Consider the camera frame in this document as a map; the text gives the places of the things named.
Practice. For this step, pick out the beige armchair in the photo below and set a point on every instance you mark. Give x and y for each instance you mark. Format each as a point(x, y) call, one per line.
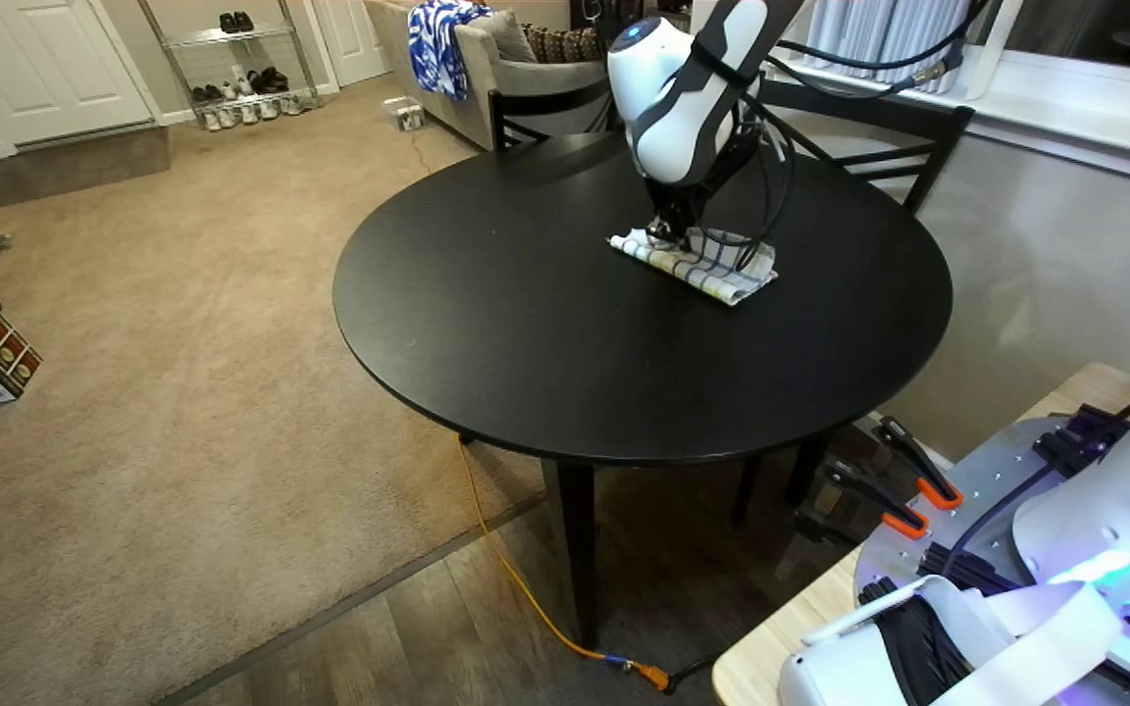
point(510, 79)

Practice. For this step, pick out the black table leg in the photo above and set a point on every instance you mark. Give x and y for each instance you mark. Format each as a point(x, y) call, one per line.
point(746, 482)
point(579, 550)

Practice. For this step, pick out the metal shoe rack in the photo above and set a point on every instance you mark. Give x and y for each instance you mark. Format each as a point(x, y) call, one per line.
point(235, 61)

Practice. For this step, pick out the black wooden chair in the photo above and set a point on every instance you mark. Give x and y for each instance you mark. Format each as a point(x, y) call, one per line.
point(881, 119)
point(550, 98)

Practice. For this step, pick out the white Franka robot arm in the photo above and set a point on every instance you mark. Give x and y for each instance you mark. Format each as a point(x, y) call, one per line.
point(668, 90)

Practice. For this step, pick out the silver robot mounting plate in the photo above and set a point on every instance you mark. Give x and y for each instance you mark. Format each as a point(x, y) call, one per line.
point(971, 490)

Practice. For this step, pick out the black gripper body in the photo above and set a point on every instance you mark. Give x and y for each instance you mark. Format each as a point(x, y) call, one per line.
point(684, 204)

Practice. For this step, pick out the brown door mat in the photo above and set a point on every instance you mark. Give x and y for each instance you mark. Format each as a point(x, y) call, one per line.
point(68, 162)

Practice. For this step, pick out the small white floor item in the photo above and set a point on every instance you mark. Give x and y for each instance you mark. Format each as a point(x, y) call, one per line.
point(402, 111)

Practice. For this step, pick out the grey window curtain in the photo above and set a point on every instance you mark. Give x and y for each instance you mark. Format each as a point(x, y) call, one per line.
point(882, 26)

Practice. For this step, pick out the black clamp orange tips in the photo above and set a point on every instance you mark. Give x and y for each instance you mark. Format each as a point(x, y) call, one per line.
point(864, 497)
point(919, 465)

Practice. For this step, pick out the white plaid checked towel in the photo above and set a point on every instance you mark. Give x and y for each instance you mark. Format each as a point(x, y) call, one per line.
point(736, 276)

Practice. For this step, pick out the white sneaker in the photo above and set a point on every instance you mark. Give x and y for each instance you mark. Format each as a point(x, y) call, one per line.
point(253, 111)
point(204, 119)
point(227, 115)

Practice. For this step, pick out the blue white patterned blanket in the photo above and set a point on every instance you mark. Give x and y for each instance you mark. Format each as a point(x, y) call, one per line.
point(440, 44)

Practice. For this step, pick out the white interior door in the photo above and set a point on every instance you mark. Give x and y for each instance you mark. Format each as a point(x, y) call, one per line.
point(350, 39)

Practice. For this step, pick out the white panel door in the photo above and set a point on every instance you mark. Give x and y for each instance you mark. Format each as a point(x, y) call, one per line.
point(40, 65)

